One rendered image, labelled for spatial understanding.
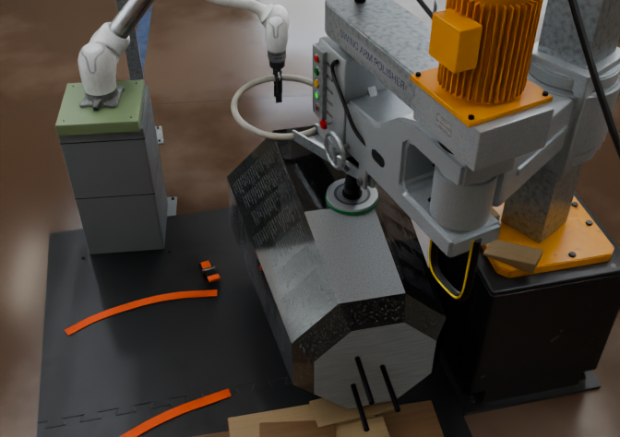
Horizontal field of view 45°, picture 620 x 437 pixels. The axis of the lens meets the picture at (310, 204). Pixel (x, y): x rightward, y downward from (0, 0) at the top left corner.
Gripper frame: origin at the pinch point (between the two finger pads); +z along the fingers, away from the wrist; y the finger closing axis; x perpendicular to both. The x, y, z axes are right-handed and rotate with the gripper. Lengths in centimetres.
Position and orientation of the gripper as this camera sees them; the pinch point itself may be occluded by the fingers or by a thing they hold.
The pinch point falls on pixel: (278, 93)
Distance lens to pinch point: 376.4
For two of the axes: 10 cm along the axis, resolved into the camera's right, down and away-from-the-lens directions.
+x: 9.8, -1.4, 1.6
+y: 2.1, 6.7, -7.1
